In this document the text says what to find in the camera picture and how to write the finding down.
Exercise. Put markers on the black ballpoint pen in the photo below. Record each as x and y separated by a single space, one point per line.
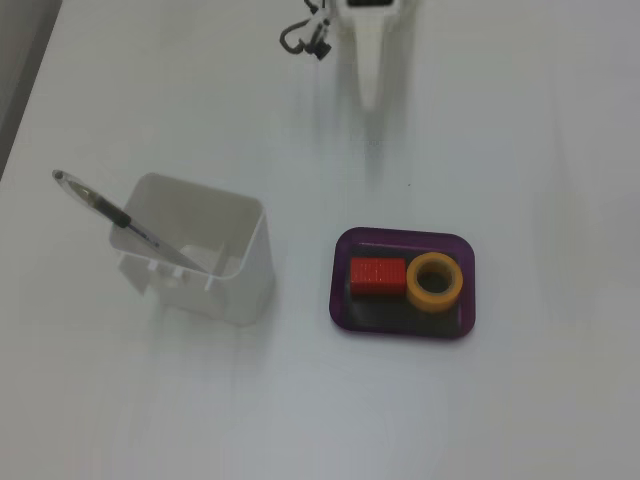
117 216

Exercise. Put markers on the purple metal tray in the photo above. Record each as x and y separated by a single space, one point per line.
390 320

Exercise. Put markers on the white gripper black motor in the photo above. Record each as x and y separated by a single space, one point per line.
374 35

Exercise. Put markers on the white plastic pen holder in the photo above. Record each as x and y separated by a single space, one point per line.
250 290

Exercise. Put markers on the yellow masking tape roll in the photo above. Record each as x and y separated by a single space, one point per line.
432 304

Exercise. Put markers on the red rectangular cube block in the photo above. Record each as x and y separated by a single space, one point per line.
377 275

